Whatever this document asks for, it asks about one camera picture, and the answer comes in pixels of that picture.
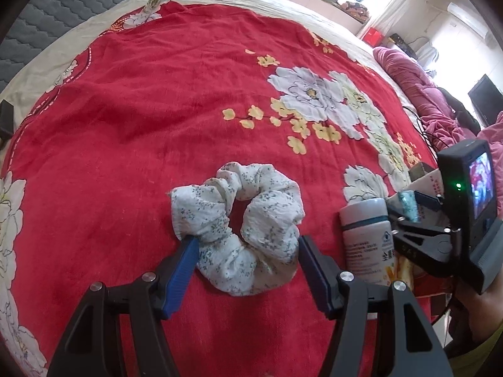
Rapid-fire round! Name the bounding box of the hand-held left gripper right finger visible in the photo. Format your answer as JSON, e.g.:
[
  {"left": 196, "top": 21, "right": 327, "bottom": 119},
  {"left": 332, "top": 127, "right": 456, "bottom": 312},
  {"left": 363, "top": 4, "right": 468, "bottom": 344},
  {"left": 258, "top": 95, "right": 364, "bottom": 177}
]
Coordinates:
[{"left": 297, "top": 236, "right": 450, "bottom": 377}]

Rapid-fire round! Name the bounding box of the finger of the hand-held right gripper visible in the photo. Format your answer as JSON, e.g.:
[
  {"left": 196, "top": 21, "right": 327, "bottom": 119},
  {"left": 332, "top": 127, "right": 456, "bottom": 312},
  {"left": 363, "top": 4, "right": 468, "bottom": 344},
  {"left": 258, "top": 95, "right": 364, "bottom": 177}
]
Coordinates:
[
  {"left": 414, "top": 190, "right": 446, "bottom": 215},
  {"left": 387, "top": 201, "right": 452, "bottom": 237}
]

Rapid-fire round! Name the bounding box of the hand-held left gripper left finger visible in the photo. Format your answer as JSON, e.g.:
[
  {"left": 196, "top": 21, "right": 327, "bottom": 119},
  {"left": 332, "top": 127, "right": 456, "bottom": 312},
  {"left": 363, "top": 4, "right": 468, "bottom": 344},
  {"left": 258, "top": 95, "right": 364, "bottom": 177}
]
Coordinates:
[{"left": 47, "top": 236, "right": 201, "bottom": 377}]

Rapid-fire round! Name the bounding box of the green makeup sponge packet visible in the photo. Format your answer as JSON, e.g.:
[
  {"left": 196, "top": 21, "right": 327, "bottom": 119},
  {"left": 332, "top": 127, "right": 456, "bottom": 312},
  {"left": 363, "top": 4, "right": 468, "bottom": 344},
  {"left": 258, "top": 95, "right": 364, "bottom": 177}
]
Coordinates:
[{"left": 397, "top": 190, "right": 418, "bottom": 221}]

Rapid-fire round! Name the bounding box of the white floral scrunchie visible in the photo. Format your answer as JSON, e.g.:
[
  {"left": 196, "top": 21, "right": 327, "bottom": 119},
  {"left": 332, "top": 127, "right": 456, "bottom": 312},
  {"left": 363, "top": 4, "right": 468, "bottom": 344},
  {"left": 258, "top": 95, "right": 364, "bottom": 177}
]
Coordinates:
[{"left": 169, "top": 161, "right": 306, "bottom": 297}]

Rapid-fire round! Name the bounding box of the person's right forearm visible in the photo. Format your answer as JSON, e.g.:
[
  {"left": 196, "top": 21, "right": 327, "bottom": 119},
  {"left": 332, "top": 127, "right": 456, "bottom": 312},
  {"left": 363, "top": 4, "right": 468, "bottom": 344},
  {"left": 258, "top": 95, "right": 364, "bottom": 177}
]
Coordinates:
[{"left": 448, "top": 279, "right": 503, "bottom": 377}]

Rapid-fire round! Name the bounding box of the red tissue box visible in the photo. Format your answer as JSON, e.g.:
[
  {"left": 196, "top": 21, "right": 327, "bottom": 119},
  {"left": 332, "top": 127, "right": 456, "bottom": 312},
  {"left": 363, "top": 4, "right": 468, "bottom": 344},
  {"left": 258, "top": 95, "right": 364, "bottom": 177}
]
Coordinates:
[{"left": 406, "top": 167, "right": 445, "bottom": 205}]

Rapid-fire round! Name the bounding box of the white plastic bottle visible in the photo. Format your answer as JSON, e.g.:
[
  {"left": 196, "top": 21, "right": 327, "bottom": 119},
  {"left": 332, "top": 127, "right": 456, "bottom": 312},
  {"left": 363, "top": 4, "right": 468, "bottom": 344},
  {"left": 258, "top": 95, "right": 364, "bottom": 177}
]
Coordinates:
[{"left": 339, "top": 198, "right": 395, "bottom": 287}]

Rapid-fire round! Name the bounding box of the black garment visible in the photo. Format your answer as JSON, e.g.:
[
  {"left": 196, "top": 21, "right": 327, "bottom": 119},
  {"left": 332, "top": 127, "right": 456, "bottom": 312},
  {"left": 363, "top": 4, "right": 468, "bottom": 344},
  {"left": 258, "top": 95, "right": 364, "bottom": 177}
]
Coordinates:
[{"left": 438, "top": 86, "right": 482, "bottom": 134}]

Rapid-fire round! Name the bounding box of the black monitor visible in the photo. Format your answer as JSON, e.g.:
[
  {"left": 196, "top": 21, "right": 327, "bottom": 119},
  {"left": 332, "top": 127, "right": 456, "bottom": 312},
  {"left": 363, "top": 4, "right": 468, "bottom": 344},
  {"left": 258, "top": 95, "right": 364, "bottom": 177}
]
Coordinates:
[{"left": 467, "top": 74, "right": 503, "bottom": 126}]

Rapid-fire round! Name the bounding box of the pink fleece blanket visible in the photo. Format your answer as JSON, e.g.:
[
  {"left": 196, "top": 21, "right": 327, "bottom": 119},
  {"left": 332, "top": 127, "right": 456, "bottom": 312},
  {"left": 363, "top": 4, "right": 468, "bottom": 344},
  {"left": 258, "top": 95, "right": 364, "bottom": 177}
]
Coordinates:
[{"left": 371, "top": 45, "right": 503, "bottom": 154}]

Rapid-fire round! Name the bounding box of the white chair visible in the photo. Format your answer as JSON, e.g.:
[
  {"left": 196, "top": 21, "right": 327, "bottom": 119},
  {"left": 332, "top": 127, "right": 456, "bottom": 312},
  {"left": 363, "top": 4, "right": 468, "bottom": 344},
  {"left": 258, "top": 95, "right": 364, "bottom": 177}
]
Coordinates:
[{"left": 414, "top": 37, "right": 439, "bottom": 65}]

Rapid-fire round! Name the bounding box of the black bag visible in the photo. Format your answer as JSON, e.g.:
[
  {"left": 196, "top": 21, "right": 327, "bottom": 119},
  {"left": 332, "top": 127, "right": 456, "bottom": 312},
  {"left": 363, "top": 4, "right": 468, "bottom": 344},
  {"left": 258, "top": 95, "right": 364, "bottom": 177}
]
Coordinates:
[{"left": 389, "top": 33, "right": 417, "bottom": 53}]

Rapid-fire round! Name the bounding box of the red floral blanket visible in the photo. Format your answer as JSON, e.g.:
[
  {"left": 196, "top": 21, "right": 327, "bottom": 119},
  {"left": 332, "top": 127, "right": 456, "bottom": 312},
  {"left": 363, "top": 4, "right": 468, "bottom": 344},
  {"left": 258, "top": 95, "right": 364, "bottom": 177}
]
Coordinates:
[{"left": 0, "top": 0, "right": 441, "bottom": 377}]

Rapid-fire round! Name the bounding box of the small red box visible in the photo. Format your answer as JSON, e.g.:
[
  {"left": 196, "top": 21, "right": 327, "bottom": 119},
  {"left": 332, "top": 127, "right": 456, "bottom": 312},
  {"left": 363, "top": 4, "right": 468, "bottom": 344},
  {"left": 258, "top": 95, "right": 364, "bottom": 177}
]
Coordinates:
[{"left": 362, "top": 27, "right": 385, "bottom": 46}]

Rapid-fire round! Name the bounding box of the white air conditioner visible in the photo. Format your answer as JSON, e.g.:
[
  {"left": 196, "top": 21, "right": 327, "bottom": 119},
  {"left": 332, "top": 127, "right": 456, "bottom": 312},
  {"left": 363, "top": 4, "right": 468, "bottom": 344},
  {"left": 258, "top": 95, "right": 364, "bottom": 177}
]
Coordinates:
[{"left": 446, "top": 2, "right": 490, "bottom": 40}]

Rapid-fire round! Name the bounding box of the wide white curtain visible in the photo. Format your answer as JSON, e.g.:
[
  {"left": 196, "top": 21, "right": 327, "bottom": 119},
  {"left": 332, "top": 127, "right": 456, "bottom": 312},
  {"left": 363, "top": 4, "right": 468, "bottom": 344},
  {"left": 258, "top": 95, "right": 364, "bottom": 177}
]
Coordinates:
[{"left": 356, "top": 0, "right": 425, "bottom": 40}]

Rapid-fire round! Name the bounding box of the colourful patterned cloth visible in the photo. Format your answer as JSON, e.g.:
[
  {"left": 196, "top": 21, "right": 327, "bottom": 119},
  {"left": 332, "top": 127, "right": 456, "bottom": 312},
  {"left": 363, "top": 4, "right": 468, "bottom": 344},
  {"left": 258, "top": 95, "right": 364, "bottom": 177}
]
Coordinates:
[{"left": 340, "top": 0, "right": 372, "bottom": 22}]

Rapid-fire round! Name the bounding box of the white window bench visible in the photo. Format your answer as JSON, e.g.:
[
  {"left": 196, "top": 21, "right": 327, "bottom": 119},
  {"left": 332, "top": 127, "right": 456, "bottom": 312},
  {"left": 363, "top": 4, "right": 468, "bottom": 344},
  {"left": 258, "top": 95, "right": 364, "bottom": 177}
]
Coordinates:
[{"left": 275, "top": 0, "right": 366, "bottom": 36}]

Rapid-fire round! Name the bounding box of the grey quilted headboard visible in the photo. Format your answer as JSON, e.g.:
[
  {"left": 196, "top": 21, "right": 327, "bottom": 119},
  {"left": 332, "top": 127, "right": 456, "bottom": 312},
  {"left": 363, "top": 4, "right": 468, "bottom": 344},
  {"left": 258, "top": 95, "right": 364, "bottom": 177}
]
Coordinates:
[{"left": 0, "top": 0, "right": 158, "bottom": 91}]

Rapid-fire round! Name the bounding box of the black cable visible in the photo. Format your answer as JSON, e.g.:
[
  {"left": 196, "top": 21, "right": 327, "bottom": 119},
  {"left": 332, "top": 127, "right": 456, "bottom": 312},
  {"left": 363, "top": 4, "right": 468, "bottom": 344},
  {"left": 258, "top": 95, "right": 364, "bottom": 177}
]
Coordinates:
[{"left": 411, "top": 108, "right": 449, "bottom": 154}]

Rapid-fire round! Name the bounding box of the black plastic clip frame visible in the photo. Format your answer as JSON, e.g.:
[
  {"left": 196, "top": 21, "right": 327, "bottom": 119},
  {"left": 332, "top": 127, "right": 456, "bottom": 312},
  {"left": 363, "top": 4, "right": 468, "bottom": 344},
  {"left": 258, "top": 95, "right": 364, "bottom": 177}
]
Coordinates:
[{"left": 0, "top": 100, "right": 14, "bottom": 140}]

